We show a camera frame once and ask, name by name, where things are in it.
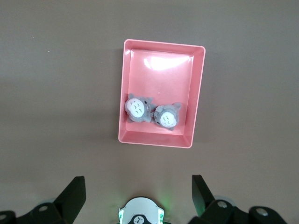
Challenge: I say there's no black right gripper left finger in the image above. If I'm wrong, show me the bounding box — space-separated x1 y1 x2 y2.
28 176 86 224

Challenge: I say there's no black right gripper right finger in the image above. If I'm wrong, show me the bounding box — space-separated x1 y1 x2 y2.
188 175 236 224

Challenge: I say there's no small grey plush toy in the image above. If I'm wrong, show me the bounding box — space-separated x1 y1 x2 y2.
150 102 182 131

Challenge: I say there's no large grey plush toy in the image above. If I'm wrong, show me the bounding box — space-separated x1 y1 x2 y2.
124 93 154 124

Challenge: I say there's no pink plastic box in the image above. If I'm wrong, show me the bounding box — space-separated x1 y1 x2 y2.
117 39 206 149

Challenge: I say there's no brown table cover sheet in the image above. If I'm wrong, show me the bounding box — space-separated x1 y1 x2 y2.
0 0 299 224

